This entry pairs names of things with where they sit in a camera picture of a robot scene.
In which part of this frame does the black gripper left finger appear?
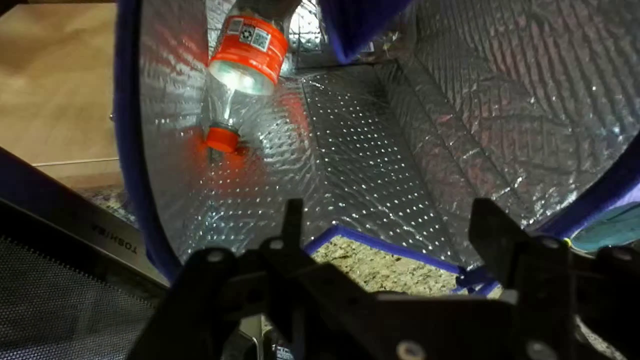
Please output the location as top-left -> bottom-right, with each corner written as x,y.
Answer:
276,198 -> 303,252

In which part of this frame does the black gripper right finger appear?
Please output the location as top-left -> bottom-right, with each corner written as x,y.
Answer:
467,198 -> 537,280

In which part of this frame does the clear bottle with red label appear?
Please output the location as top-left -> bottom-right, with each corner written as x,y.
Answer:
204,0 -> 301,157

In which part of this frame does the blue insulated bag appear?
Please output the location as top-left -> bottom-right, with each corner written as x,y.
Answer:
114,0 -> 640,279

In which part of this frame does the black microwave oven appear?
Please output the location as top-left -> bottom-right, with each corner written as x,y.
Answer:
0,150 -> 165,360

